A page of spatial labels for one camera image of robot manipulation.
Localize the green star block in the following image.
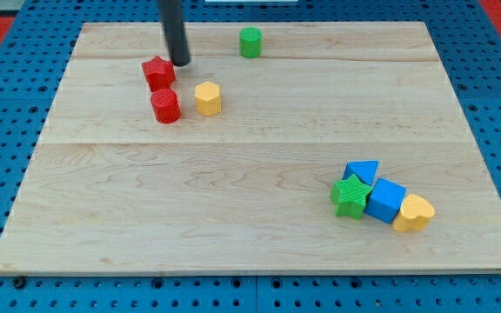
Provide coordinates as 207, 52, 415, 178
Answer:
330, 174, 373, 220

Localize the red star block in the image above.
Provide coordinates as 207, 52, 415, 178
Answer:
142, 56, 176, 92

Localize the light wooden board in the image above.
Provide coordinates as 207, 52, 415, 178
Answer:
0, 22, 501, 276

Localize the yellow hexagon block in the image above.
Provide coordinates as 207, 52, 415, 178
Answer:
195, 81, 222, 117

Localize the red cylinder block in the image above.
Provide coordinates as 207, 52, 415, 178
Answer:
150, 89, 181, 123

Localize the blue triangle block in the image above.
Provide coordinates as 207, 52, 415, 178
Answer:
342, 160, 379, 185

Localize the green cylinder block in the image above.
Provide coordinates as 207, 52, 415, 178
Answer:
239, 27, 262, 58

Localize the blue cube block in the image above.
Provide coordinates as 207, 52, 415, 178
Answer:
364, 178, 406, 223

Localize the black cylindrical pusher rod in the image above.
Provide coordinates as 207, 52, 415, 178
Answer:
157, 0, 190, 67

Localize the yellow heart block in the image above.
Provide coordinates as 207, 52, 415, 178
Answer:
391, 194, 436, 232

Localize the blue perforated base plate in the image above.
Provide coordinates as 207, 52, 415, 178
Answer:
0, 0, 501, 312

